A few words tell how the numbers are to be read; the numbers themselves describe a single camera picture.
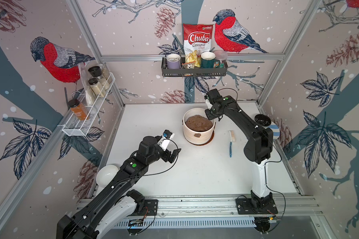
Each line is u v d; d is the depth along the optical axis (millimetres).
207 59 797
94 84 754
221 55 854
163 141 637
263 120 1041
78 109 657
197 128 925
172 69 837
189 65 852
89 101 711
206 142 942
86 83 745
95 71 794
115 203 453
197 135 837
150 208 733
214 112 801
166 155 661
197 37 778
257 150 535
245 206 729
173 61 799
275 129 1057
